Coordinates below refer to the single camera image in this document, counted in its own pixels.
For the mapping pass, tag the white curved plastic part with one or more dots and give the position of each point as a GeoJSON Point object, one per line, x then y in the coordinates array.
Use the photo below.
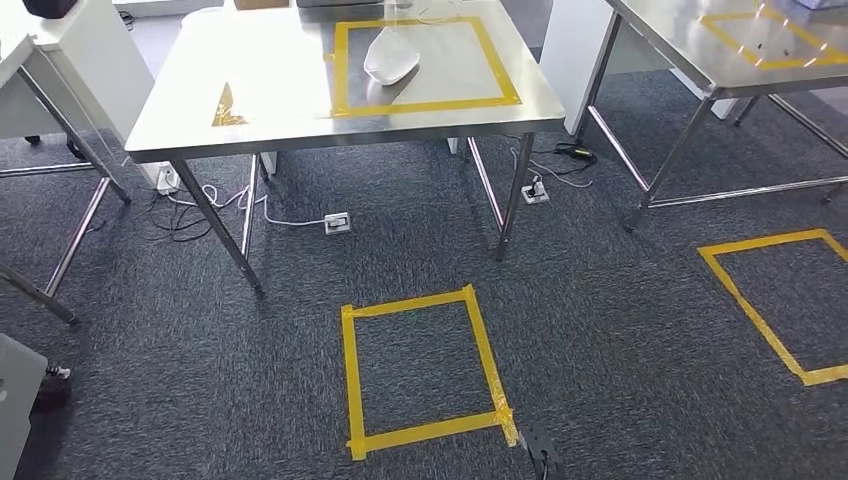
{"type": "Point", "coordinates": [391, 60]}

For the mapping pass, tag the silver floor socket box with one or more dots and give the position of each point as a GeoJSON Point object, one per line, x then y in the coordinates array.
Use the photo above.
{"type": "Point", "coordinates": [336, 224]}
{"type": "Point", "coordinates": [535, 193]}

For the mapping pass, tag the large yellow tape rectangle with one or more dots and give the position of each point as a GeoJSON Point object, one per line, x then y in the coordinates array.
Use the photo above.
{"type": "Point", "coordinates": [341, 66]}

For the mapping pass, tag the white cabinet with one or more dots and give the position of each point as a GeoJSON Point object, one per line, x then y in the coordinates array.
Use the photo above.
{"type": "Point", "coordinates": [99, 73]}

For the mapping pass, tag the torn yellow tape scrap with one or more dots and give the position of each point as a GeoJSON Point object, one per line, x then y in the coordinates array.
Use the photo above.
{"type": "Point", "coordinates": [228, 116]}

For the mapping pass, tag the black power adapter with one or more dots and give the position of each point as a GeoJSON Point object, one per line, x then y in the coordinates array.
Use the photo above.
{"type": "Point", "coordinates": [576, 152]}

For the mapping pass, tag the grey desktop device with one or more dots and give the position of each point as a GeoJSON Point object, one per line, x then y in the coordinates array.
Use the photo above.
{"type": "Point", "coordinates": [338, 3]}

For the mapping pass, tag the white power strip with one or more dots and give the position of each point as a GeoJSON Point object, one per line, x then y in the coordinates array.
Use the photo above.
{"type": "Point", "coordinates": [167, 179]}

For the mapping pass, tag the brown cardboard box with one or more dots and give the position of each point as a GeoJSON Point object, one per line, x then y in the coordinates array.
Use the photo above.
{"type": "Point", "coordinates": [262, 4]}

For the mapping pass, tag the white side panel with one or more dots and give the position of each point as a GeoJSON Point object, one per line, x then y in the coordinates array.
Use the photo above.
{"type": "Point", "coordinates": [570, 66]}

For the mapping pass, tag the grey mobile base with column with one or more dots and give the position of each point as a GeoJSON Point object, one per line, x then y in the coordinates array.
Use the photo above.
{"type": "Point", "coordinates": [16, 411]}

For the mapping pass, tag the stainless steel table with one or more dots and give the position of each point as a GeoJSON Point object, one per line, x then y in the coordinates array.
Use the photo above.
{"type": "Point", "coordinates": [265, 66]}
{"type": "Point", "coordinates": [676, 46]}
{"type": "Point", "coordinates": [76, 238]}

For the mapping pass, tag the black robot foot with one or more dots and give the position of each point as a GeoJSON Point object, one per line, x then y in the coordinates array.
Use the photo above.
{"type": "Point", "coordinates": [540, 454]}

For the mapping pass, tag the black box object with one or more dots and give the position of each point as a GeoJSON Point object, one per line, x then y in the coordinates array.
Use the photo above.
{"type": "Point", "coordinates": [50, 8]}

